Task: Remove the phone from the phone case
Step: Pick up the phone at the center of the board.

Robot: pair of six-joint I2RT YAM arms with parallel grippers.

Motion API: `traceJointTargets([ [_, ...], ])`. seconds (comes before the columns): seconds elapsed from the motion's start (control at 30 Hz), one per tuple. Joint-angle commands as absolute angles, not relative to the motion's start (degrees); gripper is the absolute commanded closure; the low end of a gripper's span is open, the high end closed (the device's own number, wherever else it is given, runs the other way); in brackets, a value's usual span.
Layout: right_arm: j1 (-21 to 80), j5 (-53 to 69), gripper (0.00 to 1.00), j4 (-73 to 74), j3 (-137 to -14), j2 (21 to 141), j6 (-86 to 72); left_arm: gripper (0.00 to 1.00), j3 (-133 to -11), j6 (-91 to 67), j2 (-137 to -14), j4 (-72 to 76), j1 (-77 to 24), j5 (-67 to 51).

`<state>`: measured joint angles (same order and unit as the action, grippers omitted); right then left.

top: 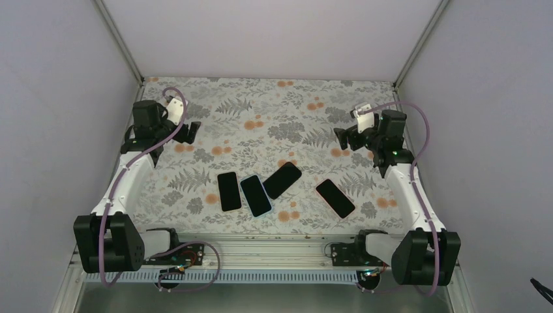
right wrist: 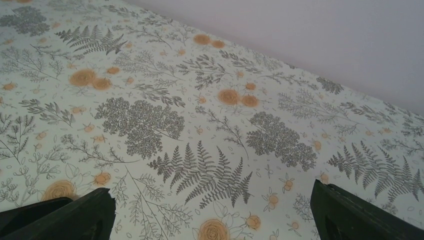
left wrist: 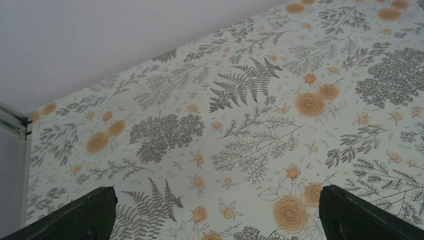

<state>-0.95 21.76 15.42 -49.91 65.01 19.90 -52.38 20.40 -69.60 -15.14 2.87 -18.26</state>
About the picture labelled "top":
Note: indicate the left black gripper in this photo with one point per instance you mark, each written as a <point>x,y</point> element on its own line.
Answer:
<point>181,136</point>

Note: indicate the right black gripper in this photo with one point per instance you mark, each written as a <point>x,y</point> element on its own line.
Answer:
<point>342,135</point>

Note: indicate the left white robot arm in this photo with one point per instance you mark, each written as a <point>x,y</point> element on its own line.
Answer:
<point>107,238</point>

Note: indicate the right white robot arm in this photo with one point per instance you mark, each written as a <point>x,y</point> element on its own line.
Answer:
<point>428,252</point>

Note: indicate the phone in beige case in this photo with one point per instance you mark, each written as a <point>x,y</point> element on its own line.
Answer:
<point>229,194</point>

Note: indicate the phone in blue case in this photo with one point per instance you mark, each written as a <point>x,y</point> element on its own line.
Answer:
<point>255,195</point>

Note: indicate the black object at edge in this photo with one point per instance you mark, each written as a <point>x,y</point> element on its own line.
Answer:
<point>544,291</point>

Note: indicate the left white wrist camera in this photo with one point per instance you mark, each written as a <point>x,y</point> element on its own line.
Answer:
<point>175,108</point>

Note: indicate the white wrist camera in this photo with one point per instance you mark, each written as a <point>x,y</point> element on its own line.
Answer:
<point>364,118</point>
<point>175,108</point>

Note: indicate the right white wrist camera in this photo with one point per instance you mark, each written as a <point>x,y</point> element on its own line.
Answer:
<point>364,118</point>

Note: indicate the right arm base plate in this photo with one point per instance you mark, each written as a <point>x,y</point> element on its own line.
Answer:
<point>350,255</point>

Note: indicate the aluminium mounting rail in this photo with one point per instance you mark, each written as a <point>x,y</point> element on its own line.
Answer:
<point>245,259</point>

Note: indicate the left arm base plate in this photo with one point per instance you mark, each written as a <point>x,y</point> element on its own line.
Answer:
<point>190,254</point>

